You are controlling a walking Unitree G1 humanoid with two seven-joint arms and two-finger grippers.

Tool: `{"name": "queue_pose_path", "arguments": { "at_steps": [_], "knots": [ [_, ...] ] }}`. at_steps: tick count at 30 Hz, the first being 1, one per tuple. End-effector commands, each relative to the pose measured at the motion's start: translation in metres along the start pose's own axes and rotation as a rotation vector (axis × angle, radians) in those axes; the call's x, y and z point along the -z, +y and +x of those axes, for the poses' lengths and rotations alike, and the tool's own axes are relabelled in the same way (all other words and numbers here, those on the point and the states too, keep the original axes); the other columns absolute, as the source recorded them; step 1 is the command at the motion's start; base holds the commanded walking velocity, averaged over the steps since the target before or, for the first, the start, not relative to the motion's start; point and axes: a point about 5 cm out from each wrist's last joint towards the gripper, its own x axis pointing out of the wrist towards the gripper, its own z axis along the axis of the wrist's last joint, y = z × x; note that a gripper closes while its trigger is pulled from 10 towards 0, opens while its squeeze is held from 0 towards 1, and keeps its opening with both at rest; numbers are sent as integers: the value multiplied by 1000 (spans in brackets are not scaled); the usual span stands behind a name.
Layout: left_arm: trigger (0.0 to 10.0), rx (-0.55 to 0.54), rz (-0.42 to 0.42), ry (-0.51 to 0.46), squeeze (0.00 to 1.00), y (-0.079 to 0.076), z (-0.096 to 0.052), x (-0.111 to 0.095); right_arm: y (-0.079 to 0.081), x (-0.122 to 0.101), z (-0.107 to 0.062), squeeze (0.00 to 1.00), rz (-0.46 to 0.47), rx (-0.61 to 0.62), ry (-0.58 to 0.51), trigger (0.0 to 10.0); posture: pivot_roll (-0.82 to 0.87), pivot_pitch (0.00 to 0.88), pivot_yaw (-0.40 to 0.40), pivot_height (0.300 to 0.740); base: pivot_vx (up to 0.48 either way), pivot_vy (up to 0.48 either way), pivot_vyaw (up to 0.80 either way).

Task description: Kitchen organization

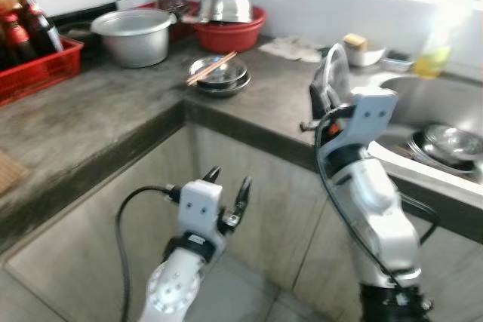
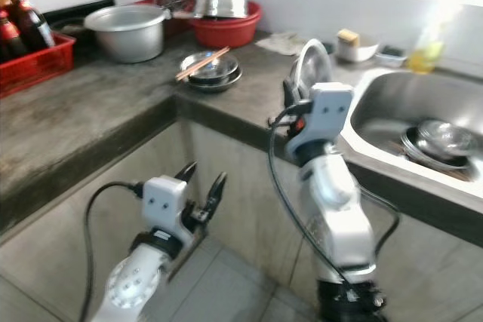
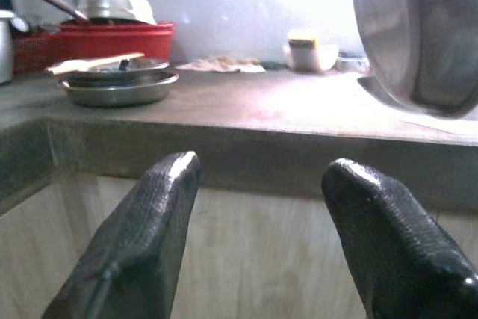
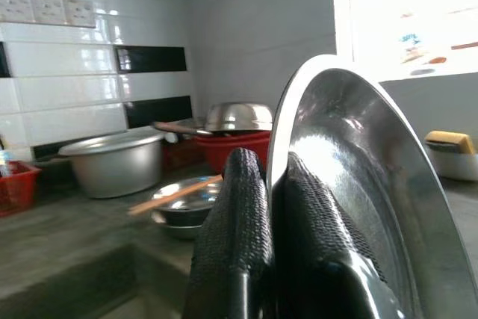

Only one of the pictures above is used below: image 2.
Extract white crumpled cloth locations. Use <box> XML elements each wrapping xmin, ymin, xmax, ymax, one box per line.
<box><xmin>257</xmin><ymin>31</ymin><xmax>318</xmax><ymax>57</ymax></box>

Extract shallow stainless steel bowl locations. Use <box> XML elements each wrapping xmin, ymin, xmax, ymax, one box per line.
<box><xmin>181</xmin><ymin>51</ymin><xmax>239</xmax><ymax>85</ymax></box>

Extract beige soap block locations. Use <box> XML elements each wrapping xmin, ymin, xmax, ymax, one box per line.
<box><xmin>338</xmin><ymin>29</ymin><xmax>361</xmax><ymax>46</ymax></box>

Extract white ceramic bowl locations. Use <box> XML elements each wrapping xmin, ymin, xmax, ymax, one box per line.
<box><xmin>336</xmin><ymin>35</ymin><xmax>379</xmax><ymax>63</ymax></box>

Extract red plastic basin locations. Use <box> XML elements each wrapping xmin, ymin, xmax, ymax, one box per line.
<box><xmin>190</xmin><ymin>2</ymin><xmax>263</xmax><ymax>50</ymax></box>

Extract wooden chopstick of pair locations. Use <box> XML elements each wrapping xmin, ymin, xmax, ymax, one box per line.
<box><xmin>177</xmin><ymin>49</ymin><xmax>231</xmax><ymax>82</ymax></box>
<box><xmin>176</xmin><ymin>47</ymin><xmax>229</xmax><ymax>79</ymax></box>

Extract stainless steel sink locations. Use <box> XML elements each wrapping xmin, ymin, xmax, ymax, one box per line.
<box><xmin>340</xmin><ymin>67</ymin><xmax>483</xmax><ymax>185</ymax></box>

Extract small white soap dish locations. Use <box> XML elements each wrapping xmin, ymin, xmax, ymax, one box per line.
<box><xmin>377</xmin><ymin>45</ymin><xmax>409</xmax><ymax>69</ymax></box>

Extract steel plate under bowl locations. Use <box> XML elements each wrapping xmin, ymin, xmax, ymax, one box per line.
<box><xmin>400</xmin><ymin>126</ymin><xmax>483</xmax><ymax>173</ymax></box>

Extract yellow dish soap bottle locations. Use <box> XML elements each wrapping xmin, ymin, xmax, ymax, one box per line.
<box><xmin>408</xmin><ymin>4</ymin><xmax>448</xmax><ymax>75</ymax></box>

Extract large aluminium pot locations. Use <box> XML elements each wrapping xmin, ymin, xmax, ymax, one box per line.
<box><xmin>85</xmin><ymin>4</ymin><xmax>171</xmax><ymax>63</ymax></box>

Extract red plastic mesh basket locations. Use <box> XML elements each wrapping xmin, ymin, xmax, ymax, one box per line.
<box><xmin>0</xmin><ymin>33</ymin><xmax>77</xmax><ymax>99</ymax></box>

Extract small red cap sauce bottle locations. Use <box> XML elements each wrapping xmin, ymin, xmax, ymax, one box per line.
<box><xmin>0</xmin><ymin>9</ymin><xmax>32</xmax><ymax>60</ymax></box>

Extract tall dark bottle red cap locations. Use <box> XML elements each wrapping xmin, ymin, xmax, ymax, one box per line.
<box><xmin>0</xmin><ymin>0</ymin><xmax>56</xmax><ymax>51</ymax></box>

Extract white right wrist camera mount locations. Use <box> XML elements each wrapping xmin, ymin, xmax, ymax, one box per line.
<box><xmin>285</xmin><ymin>82</ymin><xmax>355</xmax><ymax>159</ymax></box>

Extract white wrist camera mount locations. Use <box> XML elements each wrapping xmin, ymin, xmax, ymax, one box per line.
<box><xmin>285</xmin><ymin>82</ymin><xmax>355</xmax><ymax>159</ymax></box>
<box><xmin>142</xmin><ymin>176</ymin><xmax>189</xmax><ymax>244</ymax></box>

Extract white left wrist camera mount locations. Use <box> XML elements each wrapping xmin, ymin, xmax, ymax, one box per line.
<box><xmin>142</xmin><ymin>176</ymin><xmax>189</xmax><ymax>244</ymax></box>

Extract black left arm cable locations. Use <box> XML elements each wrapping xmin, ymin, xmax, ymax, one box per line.
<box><xmin>82</xmin><ymin>181</ymin><xmax>149</xmax><ymax>322</ymax></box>

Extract short black right arm cable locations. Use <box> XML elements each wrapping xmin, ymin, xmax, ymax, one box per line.
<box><xmin>357</xmin><ymin>185</ymin><xmax>401</xmax><ymax>256</ymax></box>

